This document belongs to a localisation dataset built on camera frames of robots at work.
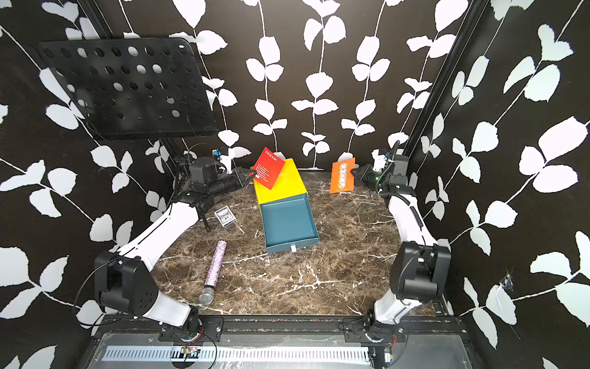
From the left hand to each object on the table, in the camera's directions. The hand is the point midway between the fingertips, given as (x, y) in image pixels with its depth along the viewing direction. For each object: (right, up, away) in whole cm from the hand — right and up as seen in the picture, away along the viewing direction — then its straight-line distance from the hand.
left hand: (257, 169), depth 78 cm
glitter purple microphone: (-18, -43, 0) cm, 47 cm away
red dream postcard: (+3, +1, +5) cm, 6 cm away
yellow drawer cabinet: (+10, -5, +7) cm, 13 cm away
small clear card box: (-19, -19, +23) cm, 35 cm away
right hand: (+33, +1, +6) cm, 33 cm away
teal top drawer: (+11, -20, +6) cm, 23 cm away
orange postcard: (+31, -3, +8) cm, 32 cm away
